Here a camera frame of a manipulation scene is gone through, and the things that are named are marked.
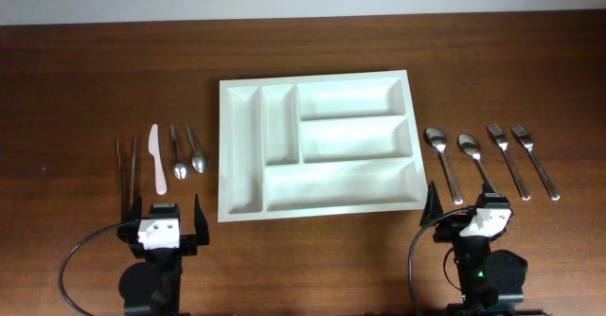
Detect metal serrated tongs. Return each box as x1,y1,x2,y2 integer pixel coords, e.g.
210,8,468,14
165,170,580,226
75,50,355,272
116,138,136,222

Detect pink plastic knife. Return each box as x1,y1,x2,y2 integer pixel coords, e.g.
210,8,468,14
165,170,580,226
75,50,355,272
148,124,168,195

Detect small metal teaspoon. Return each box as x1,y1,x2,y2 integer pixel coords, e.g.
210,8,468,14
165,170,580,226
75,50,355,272
170,125,187,180
186,124,206,173

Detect large metal spoon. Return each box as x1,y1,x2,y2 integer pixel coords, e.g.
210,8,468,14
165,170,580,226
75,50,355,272
425,127,464,205
457,134,496,192

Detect metal fork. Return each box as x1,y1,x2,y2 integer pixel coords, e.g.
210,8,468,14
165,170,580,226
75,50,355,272
487,123,531,201
510,124,561,201

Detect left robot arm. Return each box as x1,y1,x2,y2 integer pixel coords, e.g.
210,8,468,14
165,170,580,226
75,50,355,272
117,196,209,315

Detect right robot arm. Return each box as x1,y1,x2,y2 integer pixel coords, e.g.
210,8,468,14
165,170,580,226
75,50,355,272
419,183,528,315

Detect white plastic cutlery tray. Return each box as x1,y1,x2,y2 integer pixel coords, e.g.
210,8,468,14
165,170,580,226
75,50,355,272
218,70,428,222

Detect right black cable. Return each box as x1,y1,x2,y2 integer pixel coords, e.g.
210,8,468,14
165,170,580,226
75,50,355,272
407,205,476,316

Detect black cable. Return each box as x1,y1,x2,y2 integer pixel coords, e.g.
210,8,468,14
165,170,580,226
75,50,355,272
58,220,138,316
407,205,476,316

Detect left black cable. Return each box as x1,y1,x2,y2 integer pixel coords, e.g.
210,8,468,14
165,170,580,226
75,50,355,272
58,220,138,316

